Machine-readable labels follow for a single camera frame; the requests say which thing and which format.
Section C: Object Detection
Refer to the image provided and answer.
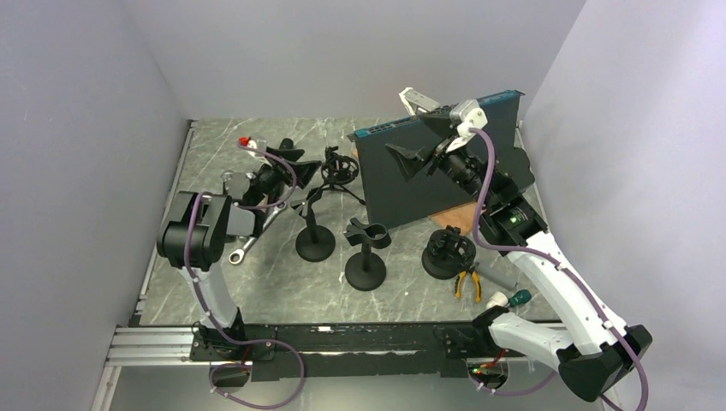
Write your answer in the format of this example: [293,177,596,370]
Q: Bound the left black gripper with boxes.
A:
[252,146,323,207]

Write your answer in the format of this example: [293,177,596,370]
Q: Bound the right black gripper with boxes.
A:
[386,113,497,209]

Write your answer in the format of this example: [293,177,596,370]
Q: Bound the ring mic stand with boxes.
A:
[306,146,366,206]

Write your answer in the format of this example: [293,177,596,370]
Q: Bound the grey microphone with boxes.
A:
[221,170,235,183]

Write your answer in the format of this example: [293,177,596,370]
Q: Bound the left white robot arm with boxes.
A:
[157,137,323,360]

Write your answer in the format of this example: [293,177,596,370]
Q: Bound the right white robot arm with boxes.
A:
[385,110,652,409]

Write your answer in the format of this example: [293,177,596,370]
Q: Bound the left black mic stand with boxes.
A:
[291,186,336,263]

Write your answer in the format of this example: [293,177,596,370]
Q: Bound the black mic stand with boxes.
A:
[344,217,392,292]
[291,186,336,263]

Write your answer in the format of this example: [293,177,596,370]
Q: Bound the middle black mic stand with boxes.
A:
[344,217,392,292]

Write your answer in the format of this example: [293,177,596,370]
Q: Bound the dark blue server chassis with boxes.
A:
[347,90,524,229]

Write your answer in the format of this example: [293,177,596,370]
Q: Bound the brown cardboard piece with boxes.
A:
[429,202,476,235]

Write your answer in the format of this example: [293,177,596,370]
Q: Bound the silver ratchet wrench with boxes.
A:
[228,202,289,265]

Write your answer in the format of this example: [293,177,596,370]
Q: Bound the grey cylinder tube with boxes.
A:
[477,265,518,291]

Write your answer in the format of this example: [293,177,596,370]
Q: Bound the white bracket behind chassis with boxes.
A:
[398,87,441,116]

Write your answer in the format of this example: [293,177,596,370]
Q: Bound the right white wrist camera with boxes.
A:
[445,99,488,153]

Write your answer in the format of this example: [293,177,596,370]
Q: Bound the shock mount mic stand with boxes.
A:
[421,225,477,280]

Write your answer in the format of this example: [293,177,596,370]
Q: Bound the yellow handled pliers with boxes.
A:
[455,266,484,303]

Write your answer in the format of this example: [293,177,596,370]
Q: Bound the green handled screwdriver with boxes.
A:
[486,289,532,309]

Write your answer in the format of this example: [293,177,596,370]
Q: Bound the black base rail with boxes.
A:
[188,321,501,382]

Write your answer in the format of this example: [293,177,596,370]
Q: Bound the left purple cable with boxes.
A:
[182,144,307,409]

